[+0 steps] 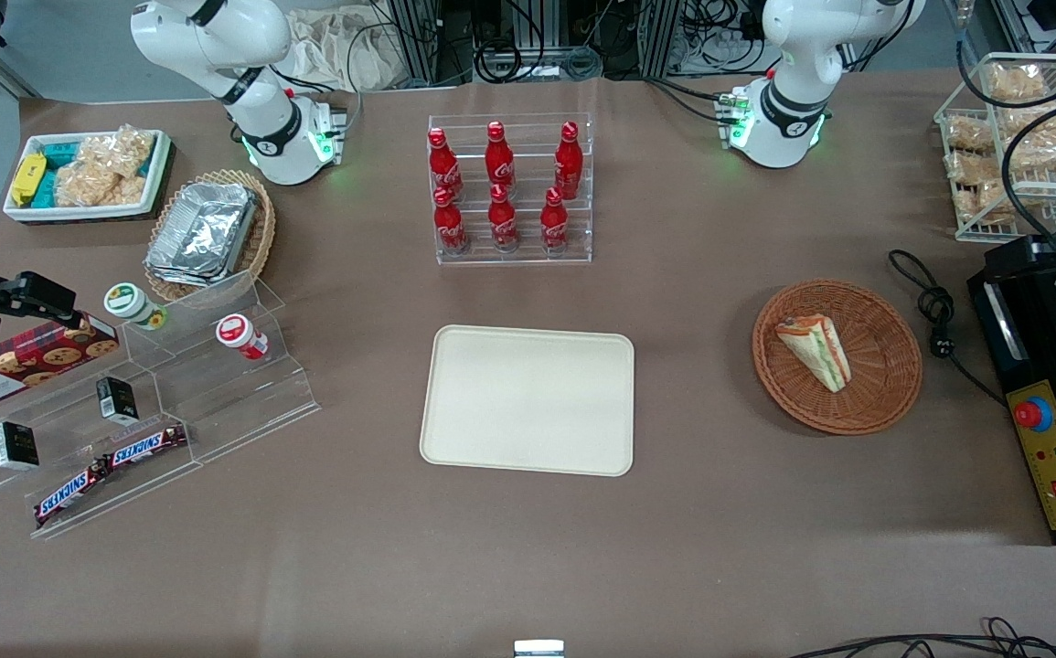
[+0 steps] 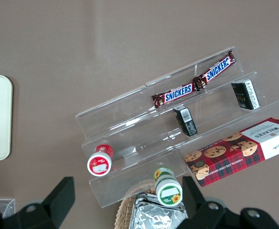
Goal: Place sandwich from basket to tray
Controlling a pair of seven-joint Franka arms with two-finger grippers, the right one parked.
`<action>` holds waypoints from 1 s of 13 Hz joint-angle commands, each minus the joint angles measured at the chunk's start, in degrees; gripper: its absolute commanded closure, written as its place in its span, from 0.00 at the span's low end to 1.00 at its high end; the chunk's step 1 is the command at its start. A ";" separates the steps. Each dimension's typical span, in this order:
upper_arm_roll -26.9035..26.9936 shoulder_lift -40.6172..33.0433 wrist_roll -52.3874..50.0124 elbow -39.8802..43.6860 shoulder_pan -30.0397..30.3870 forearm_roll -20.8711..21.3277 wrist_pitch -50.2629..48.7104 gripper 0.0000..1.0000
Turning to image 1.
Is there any black machine with yellow panel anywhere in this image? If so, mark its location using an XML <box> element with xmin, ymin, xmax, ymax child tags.
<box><xmin>965</xmin><ymin>235</ymin><xmax>1056</xmax><ymax>547</ymax></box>

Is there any beige cloth bag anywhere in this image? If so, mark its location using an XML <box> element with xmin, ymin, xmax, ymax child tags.
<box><xmin>286</xmin><ymin>7</ymin><xmax>421</xmax><ymax>93</ymax></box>

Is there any black arm base cable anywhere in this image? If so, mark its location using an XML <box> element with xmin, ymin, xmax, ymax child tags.
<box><xmin>645</xmin><ymin>75</ymin><xmax>741</xmax><ymax>126</ymax></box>

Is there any clear acrylic bottle rack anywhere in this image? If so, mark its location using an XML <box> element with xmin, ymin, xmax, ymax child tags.
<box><xmin>427</xmin><ymin>112</ymin><xmax>594</xmax><ymax>267</ymax></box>

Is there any clear acrylic stepped shelf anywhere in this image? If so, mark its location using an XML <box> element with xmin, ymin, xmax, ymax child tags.
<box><xmin>0</xmin><ymin>272</ymin><xmax>322</xmax><ymax>541</ymax></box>

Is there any cream plastic tray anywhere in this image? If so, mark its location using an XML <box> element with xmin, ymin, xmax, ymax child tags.
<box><xmin>418</xmin><ymin>324</ymin><xmax>636</xmax><ymax>478</ymax></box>

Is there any brown round wicker basket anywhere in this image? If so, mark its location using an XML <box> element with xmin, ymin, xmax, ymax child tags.
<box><xmin>752</xmin><ymin>279</ymin><xmax>923</xmax><ymax>437</ymax></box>

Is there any red emergency stop button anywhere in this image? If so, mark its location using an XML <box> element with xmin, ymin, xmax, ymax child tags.
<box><xmin>1013</xmin><ymin>398</ymin><xmax>1054</xmax><ymax>433</ymax></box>

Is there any black power cord with plug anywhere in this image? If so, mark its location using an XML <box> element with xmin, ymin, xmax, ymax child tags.
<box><xmin>888</xmin><ymin>249</ymin><xmax>1009</xmax><ymax>409</ymax></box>

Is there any clear bagged pastry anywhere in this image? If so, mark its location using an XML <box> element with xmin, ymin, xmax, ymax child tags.
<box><xmin>952</xmin><ymin>182</ymin><xmax>1019</xmax><ymax>227</ymax></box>
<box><xmin>944</xmin><ymin>151</ymin><xmax>1005</xmax><ymax>189</ymax></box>
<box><xmin>1002</xmin><ymin>104</ymin><xmax>1056</xmax><ymax>172</ymax></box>
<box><xmin>943</xmin><ymin>113</ymin><xmax>996</xmax><ymax>155</ymax></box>
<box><xmin>984</xmin><ymin>61</ymin><xmax>1051</xmax><ymax>104</ymax></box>

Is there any red cola bottle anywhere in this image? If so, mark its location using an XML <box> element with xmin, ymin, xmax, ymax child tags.
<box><xmin>485</xmin><ymin>121</ymin><xmax>517</xmax><ymax>192</ymax></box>
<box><xmin>427</xmin><ymin>127</ymin><xmax>465</xmax><ymax>201</ymax></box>
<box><xmin>432</xmin><ymin>186</ymin><xmax>470</xmax><ymax>256</ymax></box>
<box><xmin>553</xmin><ymin>121</ymin><xmax>584</xmax><ymax>201</ymax></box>
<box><xmin>539</xmin><ymin>186</ymin><xmax>571</xmax><ymax>254</ymax></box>
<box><xmin>487</xmin><ymin>183</ymin><xmax>520</xmax><ymax>253</ymax></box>

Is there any yellow snack packet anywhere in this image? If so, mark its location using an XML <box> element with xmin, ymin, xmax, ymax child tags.
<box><xmin>10</xmin><ymin>153</ymin><xmax>47</xmax><ymax>207</ymax></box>

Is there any brown table cover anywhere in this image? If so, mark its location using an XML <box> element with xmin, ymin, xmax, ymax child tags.
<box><xmin>0</xmin><ymin>78</ymin><xmax>1056</xmax><ymax>658</ymax></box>

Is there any light wicker basket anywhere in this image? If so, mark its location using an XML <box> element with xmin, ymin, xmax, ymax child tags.
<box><xmin>144</xmin><ymin>169</ymin><xmax>278</xmax><ymax>303</ymax></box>

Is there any black floor cable bundle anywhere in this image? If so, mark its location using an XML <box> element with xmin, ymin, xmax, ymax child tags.
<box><xmin>787</xmin><ymin>616</ymin><xmax>1056</xmax><ymax>658</ymax></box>

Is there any brown Snickers bar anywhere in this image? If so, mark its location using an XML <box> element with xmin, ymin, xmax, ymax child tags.
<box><xmin>33</xmin><ymin>459</ymin><xmax>113</xmax><ymax>529</ymax></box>
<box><xmin>104</xmin><ymin>423</ymin><xmax>191</xmax><ymax>472</ymax></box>

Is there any green lid sunflower cup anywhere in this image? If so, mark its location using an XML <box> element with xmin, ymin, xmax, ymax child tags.
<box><xmin>103</xmin><ymin>282</ymin><xmax>168</xmax><ymax>331</ymax></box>

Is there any small black box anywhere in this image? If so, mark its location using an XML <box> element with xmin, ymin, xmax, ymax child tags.
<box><xmin>0</xmin><ymin>421</ymin><xmax>40</xmax><ymax>472</ymax></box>
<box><xmin>95</xmin><ymin>376</ymin><xmax>140</xmax><ymax>426</ymax></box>

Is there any wrapped triangle sandwich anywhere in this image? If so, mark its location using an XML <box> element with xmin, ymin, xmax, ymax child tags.
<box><xmin>773</xmin><ymin>313</ymin><xmax>854</xmax><ymax>395</ymax></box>

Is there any red tartan cookie box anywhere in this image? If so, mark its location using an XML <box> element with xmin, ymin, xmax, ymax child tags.
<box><xmin>0</xmin><ymin>313</ymin><xmax>121</xmax><ymax>412</ymax></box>

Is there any aluminium frame post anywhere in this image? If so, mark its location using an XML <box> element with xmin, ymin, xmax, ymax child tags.
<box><xmin>389</xmin><ymin>0</ymin><xmax>475</xmax><ymax>89</ymax></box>
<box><xmin>635</xmin><ymin>0</ymin><xmax>686</xmax><ymax>80</ymax></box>

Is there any aluminium foil tray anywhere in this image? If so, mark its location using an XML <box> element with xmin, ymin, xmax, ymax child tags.
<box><xmin>144</xmin><ymin>182</ymin><xmax>260</xmax><ymax>287</ymax></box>

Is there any white rectangular snack bin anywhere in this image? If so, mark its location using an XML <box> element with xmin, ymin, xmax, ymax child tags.
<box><xmin>3</xmin><ymin>129</ymin><xmax>173</xmax><ymax>224</ymax></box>

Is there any clear rice cracker bag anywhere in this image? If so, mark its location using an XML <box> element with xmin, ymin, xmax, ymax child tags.
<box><xmin>80</xmin><ymin>124</ymin><xmax>156</xmax><ymax>186</ymax></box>
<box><xmin>53</xmin><ymin>159</ymin><xmax>123</xmax><ymax>208</ymax></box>

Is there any red lid strawberry cup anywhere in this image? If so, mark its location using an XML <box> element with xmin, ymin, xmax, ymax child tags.
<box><xmin>215</xmin><ymin>313</ymin><xmax>270</xmax><ymax>361</ymax></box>

